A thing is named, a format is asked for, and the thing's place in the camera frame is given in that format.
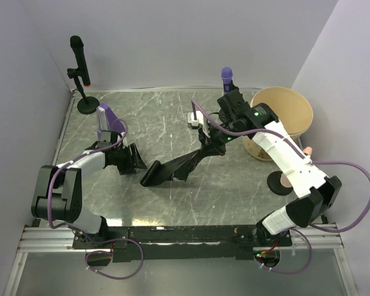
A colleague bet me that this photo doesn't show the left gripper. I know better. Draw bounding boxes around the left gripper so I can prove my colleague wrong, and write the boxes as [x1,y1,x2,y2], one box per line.
[112,143,147,175]

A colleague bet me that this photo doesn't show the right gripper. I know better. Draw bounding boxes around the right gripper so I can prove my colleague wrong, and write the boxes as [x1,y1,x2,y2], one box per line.
[199,117,242,158]

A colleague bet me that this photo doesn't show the black trash bag roll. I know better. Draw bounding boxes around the black trash bag roll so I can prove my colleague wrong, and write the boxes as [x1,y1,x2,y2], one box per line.
[140,149,212,187]

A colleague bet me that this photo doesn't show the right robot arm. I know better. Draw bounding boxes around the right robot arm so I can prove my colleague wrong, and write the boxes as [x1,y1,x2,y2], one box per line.
[192,89,342,246]

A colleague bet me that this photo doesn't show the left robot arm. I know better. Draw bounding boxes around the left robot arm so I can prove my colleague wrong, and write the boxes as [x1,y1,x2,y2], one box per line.
[31,130,147,248]

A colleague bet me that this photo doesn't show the beige paper trash bin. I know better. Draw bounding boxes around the beige paper trash bin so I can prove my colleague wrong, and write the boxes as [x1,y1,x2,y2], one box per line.
[242,86,315,162]

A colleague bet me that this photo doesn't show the purple metronome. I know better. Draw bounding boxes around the purple metronome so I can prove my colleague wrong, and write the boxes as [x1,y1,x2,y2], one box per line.
[96,103,125,139]

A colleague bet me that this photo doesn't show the purple microphone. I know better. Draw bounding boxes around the purple microphone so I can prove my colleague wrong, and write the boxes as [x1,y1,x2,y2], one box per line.
[221,67,233,94]

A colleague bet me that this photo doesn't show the black microphone stand left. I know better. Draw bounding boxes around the black microphone stand left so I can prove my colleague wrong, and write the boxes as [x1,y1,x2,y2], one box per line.
[67,68,99,115]

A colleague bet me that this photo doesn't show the beige microphone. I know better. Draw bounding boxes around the beige microphone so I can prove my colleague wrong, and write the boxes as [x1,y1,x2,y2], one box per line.
[304,147,313,155]

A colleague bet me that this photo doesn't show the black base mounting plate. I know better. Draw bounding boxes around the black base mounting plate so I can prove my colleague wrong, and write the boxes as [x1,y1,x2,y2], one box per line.
[72,224,292,263]

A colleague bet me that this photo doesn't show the black microphone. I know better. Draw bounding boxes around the black microphone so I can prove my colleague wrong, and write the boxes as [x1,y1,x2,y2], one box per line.
[70,35,91,86]

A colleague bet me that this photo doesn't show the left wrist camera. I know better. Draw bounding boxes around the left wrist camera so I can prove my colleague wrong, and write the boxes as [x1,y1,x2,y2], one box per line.
[122,138,129,147]

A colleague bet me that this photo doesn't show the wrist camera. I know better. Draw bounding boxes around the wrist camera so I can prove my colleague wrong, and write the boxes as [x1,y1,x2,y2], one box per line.
[187,110,210,138]
[122,138,129,147]

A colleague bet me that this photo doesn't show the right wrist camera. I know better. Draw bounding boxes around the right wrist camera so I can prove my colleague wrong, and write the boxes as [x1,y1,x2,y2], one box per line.
[187,110,210,138]

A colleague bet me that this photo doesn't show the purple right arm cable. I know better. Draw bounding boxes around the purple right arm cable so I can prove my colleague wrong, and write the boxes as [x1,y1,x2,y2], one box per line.
[191,98,370,274]

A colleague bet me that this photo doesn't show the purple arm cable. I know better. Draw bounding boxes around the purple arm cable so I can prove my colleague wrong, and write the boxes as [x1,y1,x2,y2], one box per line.
[191,98,370,274]
[47,118,144,280]

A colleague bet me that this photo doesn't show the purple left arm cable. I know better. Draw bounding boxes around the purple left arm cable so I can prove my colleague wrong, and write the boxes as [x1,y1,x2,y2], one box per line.
[47,118,144,280]

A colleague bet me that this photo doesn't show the aluminium rail frame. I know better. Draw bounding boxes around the aluminium rail frame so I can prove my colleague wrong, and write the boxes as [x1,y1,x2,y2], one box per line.
[12,93,357,295]

